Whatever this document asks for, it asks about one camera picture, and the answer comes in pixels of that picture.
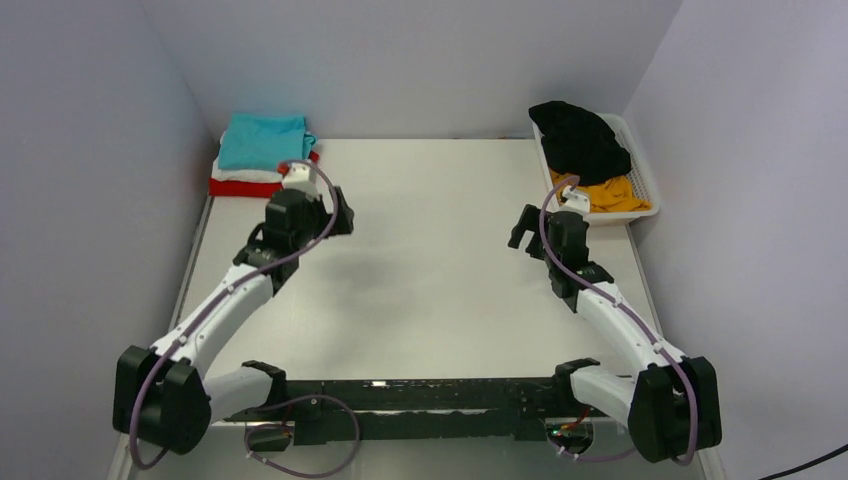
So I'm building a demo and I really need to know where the teal t shirt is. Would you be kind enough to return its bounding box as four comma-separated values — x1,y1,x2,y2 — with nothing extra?
218,113,318,171

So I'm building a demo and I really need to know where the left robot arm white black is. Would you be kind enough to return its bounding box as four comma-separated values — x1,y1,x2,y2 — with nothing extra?
112,185,354,455

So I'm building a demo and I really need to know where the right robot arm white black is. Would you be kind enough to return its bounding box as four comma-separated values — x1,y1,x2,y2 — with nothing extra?
508,205,723,463

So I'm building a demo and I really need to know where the white folded t shirt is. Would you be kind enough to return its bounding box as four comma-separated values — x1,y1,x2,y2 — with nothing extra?
211,132,282,184

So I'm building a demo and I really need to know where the yellow t shirt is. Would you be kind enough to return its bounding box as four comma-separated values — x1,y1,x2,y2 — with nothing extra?
577,176,653,213

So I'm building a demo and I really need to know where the red folded t shirt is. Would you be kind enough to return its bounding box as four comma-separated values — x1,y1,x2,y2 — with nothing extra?
208,176,283,199

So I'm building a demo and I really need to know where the black t shirt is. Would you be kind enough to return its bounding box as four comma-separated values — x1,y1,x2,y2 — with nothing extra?
528,100,632,186

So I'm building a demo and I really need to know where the white plastic basket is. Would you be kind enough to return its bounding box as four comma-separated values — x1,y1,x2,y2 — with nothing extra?
531,112,662,228

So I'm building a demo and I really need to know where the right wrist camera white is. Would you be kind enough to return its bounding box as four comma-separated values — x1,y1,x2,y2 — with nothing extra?
559,188,591,216

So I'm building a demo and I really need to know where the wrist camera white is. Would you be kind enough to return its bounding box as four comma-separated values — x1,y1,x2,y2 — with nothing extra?
277,162,319,198
559,188,591,216

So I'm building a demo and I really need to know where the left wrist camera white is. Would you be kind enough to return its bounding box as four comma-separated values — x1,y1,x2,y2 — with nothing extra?
277,162,319,198

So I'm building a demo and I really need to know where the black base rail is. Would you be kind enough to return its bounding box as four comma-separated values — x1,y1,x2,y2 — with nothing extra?
221,376,617,446

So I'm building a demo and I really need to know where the black cable corner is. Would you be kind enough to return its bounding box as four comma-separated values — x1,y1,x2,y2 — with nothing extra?
760,444,848,480

